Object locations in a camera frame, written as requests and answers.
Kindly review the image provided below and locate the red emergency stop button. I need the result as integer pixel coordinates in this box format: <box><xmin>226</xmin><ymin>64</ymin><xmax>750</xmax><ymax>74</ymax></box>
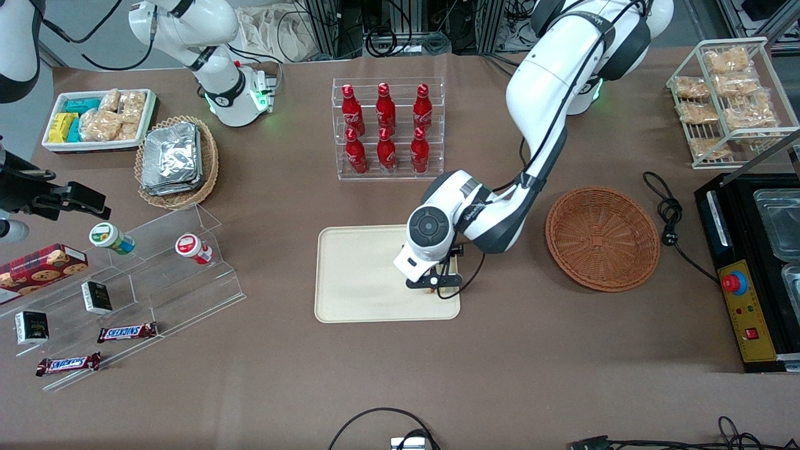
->
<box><xmin>721</xmin><ymin>271</ymin><xmax>749</xmax><ymax>297</ymax></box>

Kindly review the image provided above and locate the brown wicker basket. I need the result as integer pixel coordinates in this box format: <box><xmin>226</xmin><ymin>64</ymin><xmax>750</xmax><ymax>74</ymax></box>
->
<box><xmin>545</xmin><ymin>186</ymin><xmax>661</xmax><ymax>293</ymax></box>

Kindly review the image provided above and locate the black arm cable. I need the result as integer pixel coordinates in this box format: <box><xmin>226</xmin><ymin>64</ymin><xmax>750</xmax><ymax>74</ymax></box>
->
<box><xmin>36</xmin><ymin>0</ymin><xmax>158</xmax><ymax>72</ymax></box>
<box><xmin>436</xmin><ymin>0</ymin><xmax>648</xmax><ymax>301</ymax></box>

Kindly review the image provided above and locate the red cookie box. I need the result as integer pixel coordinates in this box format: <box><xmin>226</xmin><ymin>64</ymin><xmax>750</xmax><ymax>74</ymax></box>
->
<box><xmin>0</xmin><ymin>243</ymin><xmax>89</xmax><ymax>306</ymax></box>

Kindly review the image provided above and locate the clear plastic container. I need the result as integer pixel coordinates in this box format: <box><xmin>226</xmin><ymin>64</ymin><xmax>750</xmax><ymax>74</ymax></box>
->
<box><xmin>752</xmin><ymin>187</ymin><xmax>800</xmax><ymax>264</ymax></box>
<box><xmin>780</xmin><ymin>262</ymin><xmax>800</xmax><ymax>314</ymax></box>

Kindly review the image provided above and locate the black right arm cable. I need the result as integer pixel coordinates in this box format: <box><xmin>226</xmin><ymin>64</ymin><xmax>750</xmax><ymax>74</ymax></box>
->
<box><xmin>36</xmin><ymin>0</ymin><xmax>158</xmax><ymax>72</ymax></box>

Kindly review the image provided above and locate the black and yellow control box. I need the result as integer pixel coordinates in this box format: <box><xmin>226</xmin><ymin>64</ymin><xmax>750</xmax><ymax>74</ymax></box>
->
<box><xmin>694</xmin><ymin>172</ymin><xmax>800</xmax><ymax>374</ymax></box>

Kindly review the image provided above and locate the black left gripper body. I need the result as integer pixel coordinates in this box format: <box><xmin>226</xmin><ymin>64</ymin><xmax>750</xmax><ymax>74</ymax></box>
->
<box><xmin>405</xmin><ymin>245</ymin><xmax>466</xmax><ymax>291</ymax></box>

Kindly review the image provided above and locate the black power cable with plug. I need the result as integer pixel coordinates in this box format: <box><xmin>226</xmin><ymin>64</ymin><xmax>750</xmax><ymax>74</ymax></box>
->
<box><xmin>642</xmin><ymin>171</ymin><xmax>721</xmax><ymax>284</ymax></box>

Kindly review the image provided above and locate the yellow snack package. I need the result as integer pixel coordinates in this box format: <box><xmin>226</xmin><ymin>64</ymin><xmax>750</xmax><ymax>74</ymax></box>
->
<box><xmin>48</xmin><ymin>112</ymin><xmax>79</xmax><ymax>144</ymax></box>

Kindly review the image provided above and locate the light wicker basket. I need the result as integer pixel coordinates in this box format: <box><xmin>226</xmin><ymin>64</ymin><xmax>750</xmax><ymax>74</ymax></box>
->
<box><xmin>134</xmin><ymin>115</ymin><xmax>220</xmax><ymax>211</ymax></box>

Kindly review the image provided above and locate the snickers chocolate bar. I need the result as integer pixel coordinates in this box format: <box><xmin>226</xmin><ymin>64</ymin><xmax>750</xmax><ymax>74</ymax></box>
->
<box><xmin>35</xmin><ymin>352</ymin><xmax>103</xmax><ymax>378</ymax></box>
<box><xmin>96</xmin><ymin>321</ymin><xmax>159</xmax><ymax>344</ymax></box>

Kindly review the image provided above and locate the white rectangular snack tray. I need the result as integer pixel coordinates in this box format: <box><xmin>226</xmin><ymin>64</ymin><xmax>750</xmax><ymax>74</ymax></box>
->
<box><xmin>41</xmin><ymin>89</ymin><xmax>158</xmax><ymax>154</ymax></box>

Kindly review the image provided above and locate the black looped cable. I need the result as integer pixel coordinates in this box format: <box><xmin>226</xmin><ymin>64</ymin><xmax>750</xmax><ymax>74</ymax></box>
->
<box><xmin>327</xmin><ymin>407</ymin><xmax>442</xmax><ymax>450</ymax></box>

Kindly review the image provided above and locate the stack of silver foil packs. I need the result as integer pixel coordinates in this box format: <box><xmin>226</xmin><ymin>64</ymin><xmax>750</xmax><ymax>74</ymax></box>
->
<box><xmin>141</xmin><ymin>121</ymin><xmax>203</xmax><ymax>197</ymax></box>

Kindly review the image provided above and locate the beige plastic tray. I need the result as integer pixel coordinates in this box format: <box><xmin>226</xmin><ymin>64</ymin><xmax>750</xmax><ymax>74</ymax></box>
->
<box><xmin>314</xmin><ymin>223</ymin><xmax>461</xmax><ymax>324</ymax></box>

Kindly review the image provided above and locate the white cloth bag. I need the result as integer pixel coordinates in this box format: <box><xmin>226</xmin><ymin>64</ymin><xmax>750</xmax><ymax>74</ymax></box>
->
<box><xmin>234</xmin><ymin>5</ymin><xmax>317</xmax><ymax>64</ymax></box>

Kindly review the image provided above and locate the small black box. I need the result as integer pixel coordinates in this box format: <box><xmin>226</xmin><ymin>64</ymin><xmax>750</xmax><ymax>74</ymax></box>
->
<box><xmin>14</xmin><ymin>310</ymin><xmax>50</xmax><ymax>346</ymax></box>
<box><xmin>81</xmin><ymin>281</ymin><xmax>114</xmax><ymax>316</ymax></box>

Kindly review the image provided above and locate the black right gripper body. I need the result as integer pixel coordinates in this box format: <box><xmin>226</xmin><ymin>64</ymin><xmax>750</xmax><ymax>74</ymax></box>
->
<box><xmin>0</xmin><ymin>146</ymin><xmax>58</xmax><ymax>217</ymax></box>

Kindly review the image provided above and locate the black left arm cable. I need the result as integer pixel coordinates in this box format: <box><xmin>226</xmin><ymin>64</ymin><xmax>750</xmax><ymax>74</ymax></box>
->
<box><xmin>436</xmin><ymin>0</ymin><xmax>648</xmax><ymax>301</ymax></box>

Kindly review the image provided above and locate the clear acrylic step display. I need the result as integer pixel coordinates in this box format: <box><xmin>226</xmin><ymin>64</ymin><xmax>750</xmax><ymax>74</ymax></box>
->
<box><xmin>0</xmin><ymin>202</ymin><xmax>247</xmax><ymax>393</ymax></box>

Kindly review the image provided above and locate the red lid yogurt cup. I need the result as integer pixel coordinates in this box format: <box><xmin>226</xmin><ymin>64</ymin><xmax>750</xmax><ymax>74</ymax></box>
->
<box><xmin>174</xmin><ymin>232</ymin><xmax>214</xmax><ymax>266</ymax></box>

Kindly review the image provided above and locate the green lid yogurt cup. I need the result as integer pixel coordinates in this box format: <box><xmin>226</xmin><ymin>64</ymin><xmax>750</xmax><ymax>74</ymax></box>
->
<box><xmin>89</xmin><ymin>222</ymin><xmax>136</xmax><ymax>256</ymax></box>

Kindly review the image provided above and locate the clear bag of fried snacks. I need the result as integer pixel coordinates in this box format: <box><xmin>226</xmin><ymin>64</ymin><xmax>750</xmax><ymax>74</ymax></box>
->
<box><xmin>676</xmin><ymin>101</ymin><xmax>720</xmax><ymax>125</ymax></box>
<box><xmin>673</xmin><ymin>76</ymin><xmax>711</xmax><ymax>100</ymax></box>
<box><xmin>702</xmin><ymin>47</ymin><xmax>754</xmax><ymax>76</ymax></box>
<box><xmin>689</xmin><ymin>136</ymin><xmax>733</xmax><ymax>161</ymax></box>
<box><xmin>722</xmin><ymin>91</ymin><xmax>780</xmax><ymax>131</ymax></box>
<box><xmin>712</xmin><ymin>73</ymin><xmax>761</xmax><ymax>98</ymax></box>

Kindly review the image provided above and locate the grey metal bar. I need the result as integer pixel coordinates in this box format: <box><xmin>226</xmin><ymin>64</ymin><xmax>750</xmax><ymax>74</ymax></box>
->
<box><xmin>736</xmin><ymin>127</ymin><xmax>800</xmax><ymax>171</ymax></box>

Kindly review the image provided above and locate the white wire rack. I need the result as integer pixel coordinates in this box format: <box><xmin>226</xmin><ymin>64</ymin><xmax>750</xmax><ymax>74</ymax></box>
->
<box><xmin>666</xmin><ymin>37</ymin><xmax>800</xmax><ymax>170</ymax></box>

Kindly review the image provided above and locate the red cola bottle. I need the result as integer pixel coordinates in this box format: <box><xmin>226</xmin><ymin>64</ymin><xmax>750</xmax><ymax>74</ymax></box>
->
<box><xmin>341</xmin><ymin>84</ymin><xmax>366</xmax><ymax>137</ymax></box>
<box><xmin>410</xmin><ymin>127</ymin><xmax>431</xmax><ymax>174</ymax></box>
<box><xmin>413</xmin><ymin>83</ymin><xmax>434</xmax><ymax>133</ymax></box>
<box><xmin>377</xmin><ymin>127</ymin><xmax>398</xmax><ymax>174</ymax></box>
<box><xmin>376</xmin><ymin>82</ymin><xmax>397</xmax><ymax>135</ymax></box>
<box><xmin>345</xmin><ymin>128</ymin><xmax>369</xmax><ymax>175</ymax></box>

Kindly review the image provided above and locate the black cable with connector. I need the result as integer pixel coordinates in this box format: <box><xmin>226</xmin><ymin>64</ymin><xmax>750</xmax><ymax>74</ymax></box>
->
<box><xmin>567</xmin><ymin>415</ymin><xmax>800</xmax><ymax>450</ymax></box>

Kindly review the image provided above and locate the clear acrylic bottle rack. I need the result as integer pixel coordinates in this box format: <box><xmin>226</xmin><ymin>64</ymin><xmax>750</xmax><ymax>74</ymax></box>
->
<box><xmin>332</xmin><ymin>77</ymin><xmax>446</xmax><ymax>182</ymax></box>

